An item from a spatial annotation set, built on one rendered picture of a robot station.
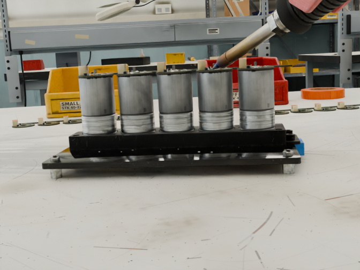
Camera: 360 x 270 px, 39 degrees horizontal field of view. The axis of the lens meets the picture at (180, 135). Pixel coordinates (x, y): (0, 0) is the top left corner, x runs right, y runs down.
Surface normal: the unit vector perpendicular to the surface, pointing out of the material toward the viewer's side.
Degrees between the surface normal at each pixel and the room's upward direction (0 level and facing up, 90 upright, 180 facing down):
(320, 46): 90
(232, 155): 0
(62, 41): 90
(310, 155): 0
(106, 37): 90
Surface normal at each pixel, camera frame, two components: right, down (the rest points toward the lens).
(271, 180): -0.05, -0.98
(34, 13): 0.07, 0.16
